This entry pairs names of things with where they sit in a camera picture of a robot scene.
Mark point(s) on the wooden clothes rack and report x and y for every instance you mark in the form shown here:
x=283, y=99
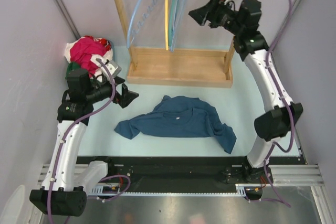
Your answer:
x=183, y=67

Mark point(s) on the light blue notched hanger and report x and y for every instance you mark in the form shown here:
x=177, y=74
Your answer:
x=143, y=22

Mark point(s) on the white garment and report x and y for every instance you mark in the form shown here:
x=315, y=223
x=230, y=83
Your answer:
x=67, y=53

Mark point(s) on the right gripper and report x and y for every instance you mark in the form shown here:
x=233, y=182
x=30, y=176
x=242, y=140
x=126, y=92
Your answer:
x=217, y=5

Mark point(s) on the yellow hanger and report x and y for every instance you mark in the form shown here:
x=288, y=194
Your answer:
x=166, y=23

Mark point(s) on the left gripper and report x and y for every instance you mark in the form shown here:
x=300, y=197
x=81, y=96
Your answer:
x=126, y=96

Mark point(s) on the green garment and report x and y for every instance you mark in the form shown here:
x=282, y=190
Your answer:
x=72, y=66

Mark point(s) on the white cable duct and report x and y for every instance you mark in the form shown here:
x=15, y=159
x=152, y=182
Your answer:
x=240, y=191

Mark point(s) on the pink garment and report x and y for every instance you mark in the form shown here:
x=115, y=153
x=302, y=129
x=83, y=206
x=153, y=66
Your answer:
x=83, y=49

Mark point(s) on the red patterned garment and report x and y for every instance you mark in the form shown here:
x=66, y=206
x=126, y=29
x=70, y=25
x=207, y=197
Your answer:
x=102, y=41

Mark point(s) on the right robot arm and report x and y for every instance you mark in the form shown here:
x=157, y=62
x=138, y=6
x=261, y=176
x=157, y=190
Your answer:
x=281, y=113

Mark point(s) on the teal hanger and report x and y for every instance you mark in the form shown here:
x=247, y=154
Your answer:
x=172, y=22

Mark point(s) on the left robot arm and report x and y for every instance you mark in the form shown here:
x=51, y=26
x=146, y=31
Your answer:
x=62, y=193

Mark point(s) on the teal laundry basket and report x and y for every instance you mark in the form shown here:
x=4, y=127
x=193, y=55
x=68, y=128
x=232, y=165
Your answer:
x=113, y=54

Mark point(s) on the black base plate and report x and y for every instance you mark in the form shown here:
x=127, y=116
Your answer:
x=185, y=174

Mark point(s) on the light blue wire hanger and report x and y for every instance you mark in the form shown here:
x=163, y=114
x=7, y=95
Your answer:
x=178, y=20

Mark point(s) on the blue t-shirt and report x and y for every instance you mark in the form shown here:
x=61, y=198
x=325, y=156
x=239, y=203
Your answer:
x=181, y=117

